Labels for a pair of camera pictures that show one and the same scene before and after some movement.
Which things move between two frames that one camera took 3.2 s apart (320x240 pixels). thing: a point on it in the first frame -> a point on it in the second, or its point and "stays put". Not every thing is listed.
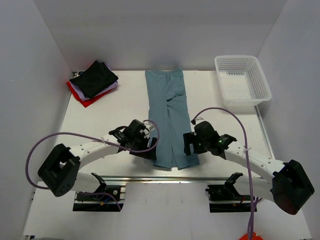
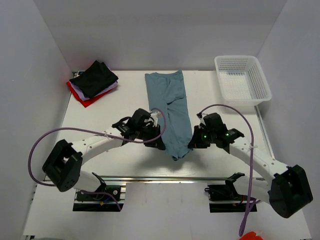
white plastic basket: (241, 82) stays put
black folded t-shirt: (96, 79) stays put
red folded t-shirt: (87, 102) stays put
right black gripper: (191, 138) -> (196, 142)
